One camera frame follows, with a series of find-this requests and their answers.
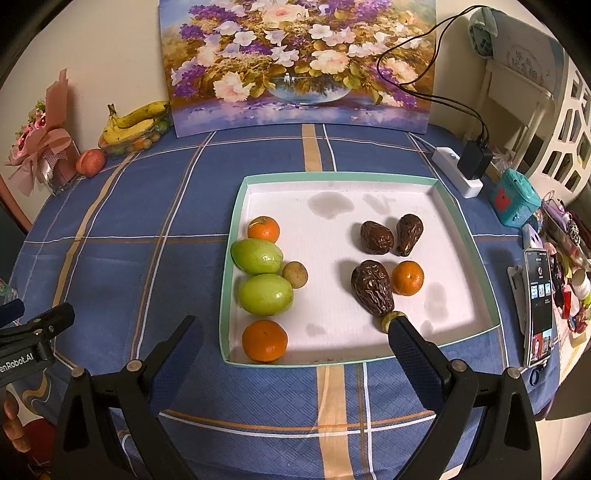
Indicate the slim dark wrinkled avocado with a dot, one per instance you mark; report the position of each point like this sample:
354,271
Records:
408,234

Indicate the glass mug with logo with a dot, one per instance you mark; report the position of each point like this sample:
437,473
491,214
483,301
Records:
5,288

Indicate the clear plastic fruit container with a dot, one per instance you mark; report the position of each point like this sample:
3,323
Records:
138,143

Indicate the small yellowish round fruit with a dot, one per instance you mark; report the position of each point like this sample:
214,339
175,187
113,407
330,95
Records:
390,322
294,274

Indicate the small green mango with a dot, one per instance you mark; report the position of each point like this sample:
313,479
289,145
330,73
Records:
256,256

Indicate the smartphone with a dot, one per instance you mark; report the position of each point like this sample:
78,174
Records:
538,307

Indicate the red apple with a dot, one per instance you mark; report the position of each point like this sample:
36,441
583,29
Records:
91,162

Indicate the white phone stand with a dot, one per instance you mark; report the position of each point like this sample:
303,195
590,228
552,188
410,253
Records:
516,295

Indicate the flower painting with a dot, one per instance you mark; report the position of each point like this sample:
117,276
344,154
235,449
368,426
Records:
295,60

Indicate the blue plaid tablecloth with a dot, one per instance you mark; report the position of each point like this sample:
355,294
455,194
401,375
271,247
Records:
161,221

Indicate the black charger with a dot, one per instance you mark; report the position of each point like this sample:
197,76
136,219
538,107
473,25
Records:
475,160

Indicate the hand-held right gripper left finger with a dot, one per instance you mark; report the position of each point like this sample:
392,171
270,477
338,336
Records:
178,364

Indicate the orange with green stem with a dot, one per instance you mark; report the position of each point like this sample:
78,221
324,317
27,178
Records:
263,230

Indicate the white tray with teal rim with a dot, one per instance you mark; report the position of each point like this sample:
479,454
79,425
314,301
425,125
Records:
332,295

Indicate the pink wrapped flower bouquet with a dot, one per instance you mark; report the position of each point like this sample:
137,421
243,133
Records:
41,143

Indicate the large dark wrinkled avocado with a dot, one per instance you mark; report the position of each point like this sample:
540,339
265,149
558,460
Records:
371,286

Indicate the large green mango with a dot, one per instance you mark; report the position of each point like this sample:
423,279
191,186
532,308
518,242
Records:
265,294

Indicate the pile of colourful trinkets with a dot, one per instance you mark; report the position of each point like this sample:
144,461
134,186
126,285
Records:
570,263

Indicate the white plastic stool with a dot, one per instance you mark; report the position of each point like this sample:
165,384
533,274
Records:
508,92

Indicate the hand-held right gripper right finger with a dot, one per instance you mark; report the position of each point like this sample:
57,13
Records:
415,364

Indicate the blue patterned white plate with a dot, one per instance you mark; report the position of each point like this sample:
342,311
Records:
482,32

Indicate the person's left hand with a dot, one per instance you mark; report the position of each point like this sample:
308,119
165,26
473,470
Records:
14,424

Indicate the yellow banana bunch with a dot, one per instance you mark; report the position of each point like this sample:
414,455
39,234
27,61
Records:
129,124

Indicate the white lattice chair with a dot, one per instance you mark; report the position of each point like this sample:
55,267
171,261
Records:
570,138

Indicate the reddish brown board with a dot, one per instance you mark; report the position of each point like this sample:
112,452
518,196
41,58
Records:
11,203

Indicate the small dark wrinkled avocado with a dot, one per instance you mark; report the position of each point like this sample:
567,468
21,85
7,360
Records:
376,237

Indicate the teal toy device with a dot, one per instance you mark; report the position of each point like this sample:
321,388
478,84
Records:
515,197

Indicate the white power strip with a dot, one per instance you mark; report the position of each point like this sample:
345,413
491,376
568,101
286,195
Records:
445,159

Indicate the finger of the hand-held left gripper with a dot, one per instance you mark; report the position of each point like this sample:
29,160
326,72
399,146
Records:
46,321
11,311

